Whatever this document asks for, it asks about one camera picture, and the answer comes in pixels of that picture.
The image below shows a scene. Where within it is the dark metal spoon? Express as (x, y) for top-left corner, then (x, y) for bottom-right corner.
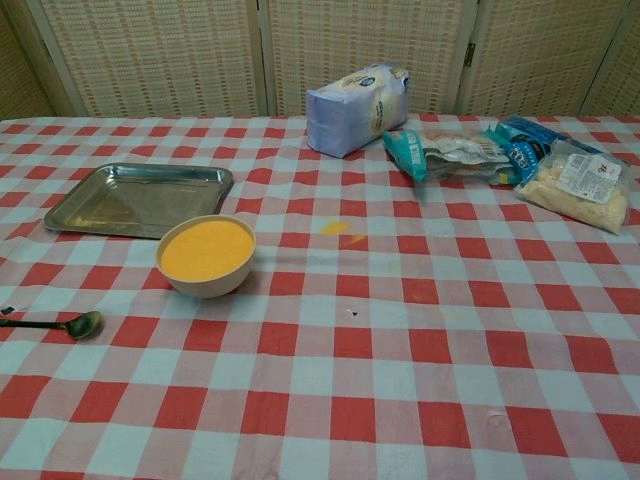
(0, 310), (105, 342)

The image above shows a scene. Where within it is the yellow round bowl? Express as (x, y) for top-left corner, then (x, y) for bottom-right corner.
(160, 219), (254, 281)

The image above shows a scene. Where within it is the bowl of yellow powder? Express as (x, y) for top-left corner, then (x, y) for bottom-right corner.
(156, 214), (257, 300)

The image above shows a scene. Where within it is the lavender flour bag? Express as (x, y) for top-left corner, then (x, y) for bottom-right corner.
(305, 62), (411, 160)

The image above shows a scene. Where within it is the teal frozen food bag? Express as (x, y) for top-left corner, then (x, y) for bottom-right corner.
(382, 128), (516, 187)

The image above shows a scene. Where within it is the red white checked tablecloth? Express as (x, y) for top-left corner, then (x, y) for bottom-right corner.
(0, 113), (640, 480)

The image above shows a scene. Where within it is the rectangular stainless steel tray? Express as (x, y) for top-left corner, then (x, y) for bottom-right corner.
(43, 162), (235, 240)

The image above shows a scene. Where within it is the blue food package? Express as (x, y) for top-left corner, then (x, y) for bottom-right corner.
(487, 115), (606, 187)

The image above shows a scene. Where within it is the woven bamboo folding screen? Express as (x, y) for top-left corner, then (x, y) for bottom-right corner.
(0, 0), (640, 121)

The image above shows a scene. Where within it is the clear bag of pale food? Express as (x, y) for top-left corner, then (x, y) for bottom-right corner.
(514, 139), (631, 236)

